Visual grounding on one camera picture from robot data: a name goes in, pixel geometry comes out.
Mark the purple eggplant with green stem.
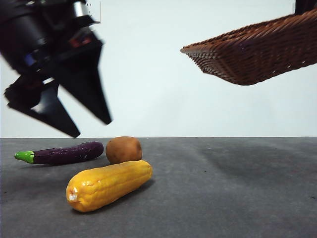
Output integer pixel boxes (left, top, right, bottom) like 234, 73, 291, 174
14, 141, 104, 166

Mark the brown woven wicker basket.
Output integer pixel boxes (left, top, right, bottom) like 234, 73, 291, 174
180, 8, 317, 86

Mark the brown potato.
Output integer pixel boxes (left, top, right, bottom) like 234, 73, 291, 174
106, 136, 143, 164

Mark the yellow corn cob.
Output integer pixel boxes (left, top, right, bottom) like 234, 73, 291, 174
65, 160, 154, 213

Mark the white wall socket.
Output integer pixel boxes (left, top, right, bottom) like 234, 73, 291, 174
85, 0, 102, 23

